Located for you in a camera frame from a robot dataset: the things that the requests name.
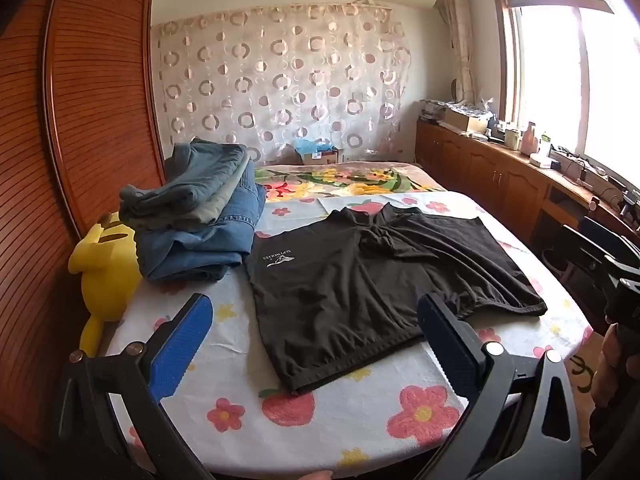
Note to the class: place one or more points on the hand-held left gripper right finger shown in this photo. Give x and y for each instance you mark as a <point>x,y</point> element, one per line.
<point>450,342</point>

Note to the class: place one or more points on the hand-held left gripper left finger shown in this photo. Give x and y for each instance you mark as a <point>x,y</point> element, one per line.
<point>182,345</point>

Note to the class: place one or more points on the black pants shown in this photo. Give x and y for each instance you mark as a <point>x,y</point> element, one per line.
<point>350,285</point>

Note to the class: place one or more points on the olive grey folded pants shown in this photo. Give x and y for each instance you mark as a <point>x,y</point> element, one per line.
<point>227,200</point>

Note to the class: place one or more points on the person's right hand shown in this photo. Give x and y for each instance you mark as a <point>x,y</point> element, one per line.
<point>611,365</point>

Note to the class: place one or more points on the person's left hand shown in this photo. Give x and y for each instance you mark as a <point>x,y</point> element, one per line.
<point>307,476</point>

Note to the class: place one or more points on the black chair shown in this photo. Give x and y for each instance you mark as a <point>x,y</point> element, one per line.
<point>585,255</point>

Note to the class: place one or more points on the dark waste bin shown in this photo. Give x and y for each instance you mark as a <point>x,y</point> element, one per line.
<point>556,265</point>

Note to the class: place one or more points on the blue denim folded jeans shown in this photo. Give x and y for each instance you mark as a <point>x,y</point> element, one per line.
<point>200,247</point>

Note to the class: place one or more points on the yellow plush toy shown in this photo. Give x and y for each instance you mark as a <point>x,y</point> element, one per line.
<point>107,270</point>

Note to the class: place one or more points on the strawberry printed bed sheet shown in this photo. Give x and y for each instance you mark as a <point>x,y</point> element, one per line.
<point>350,410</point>

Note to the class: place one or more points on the white tissue box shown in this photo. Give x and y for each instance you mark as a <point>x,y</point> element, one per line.
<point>542,161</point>

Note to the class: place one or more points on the grey-blue folded jeans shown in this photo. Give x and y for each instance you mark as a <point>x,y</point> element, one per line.
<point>190,170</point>

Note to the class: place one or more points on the long wooden cabinet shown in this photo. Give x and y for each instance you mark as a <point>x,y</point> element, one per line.
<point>475,165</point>

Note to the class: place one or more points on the green capped bottle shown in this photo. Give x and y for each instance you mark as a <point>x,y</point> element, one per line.
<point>544,145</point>

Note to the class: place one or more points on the floral blanket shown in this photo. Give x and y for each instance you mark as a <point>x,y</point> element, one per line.
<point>350,180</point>

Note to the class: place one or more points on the pink bottle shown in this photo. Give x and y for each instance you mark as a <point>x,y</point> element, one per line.
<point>530,140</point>

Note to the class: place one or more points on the white container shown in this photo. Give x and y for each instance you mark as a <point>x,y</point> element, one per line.
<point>512,138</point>

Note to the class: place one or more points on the open cardboard box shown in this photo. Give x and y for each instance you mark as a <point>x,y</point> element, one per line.
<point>467,121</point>

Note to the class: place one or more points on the small labelled cardboard box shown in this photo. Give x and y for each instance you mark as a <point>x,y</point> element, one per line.
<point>325,157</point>

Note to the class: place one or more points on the blue plastic bag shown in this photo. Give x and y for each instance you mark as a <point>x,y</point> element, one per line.
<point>310,146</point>

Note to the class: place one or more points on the pile of printed papers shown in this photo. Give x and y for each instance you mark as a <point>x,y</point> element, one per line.
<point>450,105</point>

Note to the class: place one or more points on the wooden framed window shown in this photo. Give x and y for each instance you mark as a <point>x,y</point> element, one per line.
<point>565,70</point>

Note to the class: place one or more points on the tied patterned window curtain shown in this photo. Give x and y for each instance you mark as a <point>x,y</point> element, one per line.
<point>457,35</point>

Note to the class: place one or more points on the circle patterned wall curtain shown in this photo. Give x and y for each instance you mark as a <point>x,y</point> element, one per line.
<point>280,85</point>

